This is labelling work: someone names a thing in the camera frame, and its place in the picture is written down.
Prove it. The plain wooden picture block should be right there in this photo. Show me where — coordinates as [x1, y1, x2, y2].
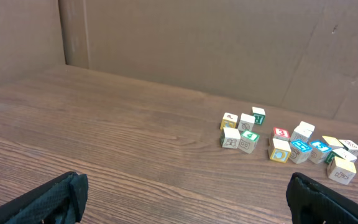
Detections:
[290, 126, 313, 144]

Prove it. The white-top green-sided block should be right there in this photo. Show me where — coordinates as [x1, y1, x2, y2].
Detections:
[324, 148, 357, 164]

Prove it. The yellow-sided boot picture block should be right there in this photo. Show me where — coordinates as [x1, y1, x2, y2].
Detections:
[220, 113, 238, 130]

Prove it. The yellow-top letter P block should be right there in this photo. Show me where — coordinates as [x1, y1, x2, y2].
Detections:
[327, 156, 357, 185]

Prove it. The yellow-framed blue picture block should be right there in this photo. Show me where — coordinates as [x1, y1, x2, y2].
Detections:
[268, 138, 291, 163]

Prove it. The red number 3 block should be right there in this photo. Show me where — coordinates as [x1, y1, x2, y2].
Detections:
[270, 127, 290, 141]

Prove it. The green number 4 block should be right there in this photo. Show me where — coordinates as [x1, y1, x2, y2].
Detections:
[238, 130, 260, 154]

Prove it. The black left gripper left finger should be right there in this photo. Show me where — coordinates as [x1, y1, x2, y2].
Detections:
[0, 171, 89, 224]

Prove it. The leaf picture wooden block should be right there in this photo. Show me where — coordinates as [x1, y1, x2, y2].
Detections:
[237, 113, 255, 132]

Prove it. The butterfly picture wooden block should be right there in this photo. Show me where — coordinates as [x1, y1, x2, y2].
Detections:
[219, 128, 241, 149]

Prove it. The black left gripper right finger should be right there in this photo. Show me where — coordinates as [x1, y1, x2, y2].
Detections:
[286, 172, 358, 224]

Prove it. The green letter R block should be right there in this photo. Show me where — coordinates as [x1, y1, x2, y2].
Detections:
[252, 106, 265, 125]

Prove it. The white block red drawing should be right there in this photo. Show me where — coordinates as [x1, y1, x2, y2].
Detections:
[339, 139, 358, 157]

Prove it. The blue-top wooden block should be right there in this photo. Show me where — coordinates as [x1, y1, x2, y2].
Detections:
[290, 140, 312, 164]

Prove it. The cardboard back panel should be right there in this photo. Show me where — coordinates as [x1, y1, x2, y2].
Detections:
[0, 0, 358, 124]

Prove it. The blue number 5 block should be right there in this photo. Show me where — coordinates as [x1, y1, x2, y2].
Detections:
[308, 140, 332, 164]

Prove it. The yellow-top wooden block rear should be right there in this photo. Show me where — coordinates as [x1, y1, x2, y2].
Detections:
[322, 136, 344, 150]

